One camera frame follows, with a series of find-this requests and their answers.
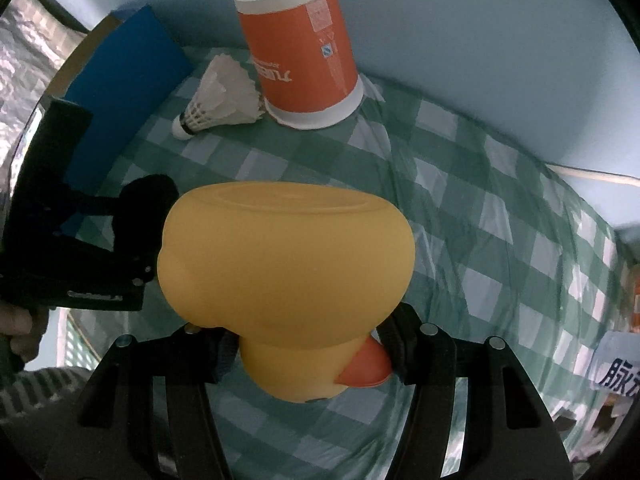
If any silver foil sheet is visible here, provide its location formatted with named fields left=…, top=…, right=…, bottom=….
left=0, top=0, right=88, bottom=211

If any grey striped cloth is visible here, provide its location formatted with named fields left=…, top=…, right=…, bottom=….
left=0, top=365, right=96, bottom=421

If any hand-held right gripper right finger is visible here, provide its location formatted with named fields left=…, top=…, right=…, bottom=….
left=375, top=302, right=573, bottom=480

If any green checkered tablecloth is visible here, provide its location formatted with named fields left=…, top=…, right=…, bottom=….
left=65, top=45, right=631, bottom=480

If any person's left hand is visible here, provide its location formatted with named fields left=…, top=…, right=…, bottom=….
left=0, top=300, right=49, bottom=376

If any white shuttlecock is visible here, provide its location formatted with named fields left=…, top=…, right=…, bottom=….
left=171, top=54, right=266, bottom=140

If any blue cardboard box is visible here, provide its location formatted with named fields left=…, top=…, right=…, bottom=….
left=45, top=4, right=196, bottom=241

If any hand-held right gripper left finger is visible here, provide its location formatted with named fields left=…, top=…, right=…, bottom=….
left=47, top=324, right=241, bottom=480

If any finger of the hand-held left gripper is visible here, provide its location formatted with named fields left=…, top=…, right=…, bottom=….
left=60, top=192, right=123, bottom=217
left=67, top=234, right=157, bottom=283

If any yellow rubber duck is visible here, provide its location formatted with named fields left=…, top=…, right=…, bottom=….
left=156, top=182, right=417, bottom=403

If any orange paper cup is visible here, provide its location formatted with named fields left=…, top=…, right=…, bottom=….
left=232, top=0, right=364, bottom=131

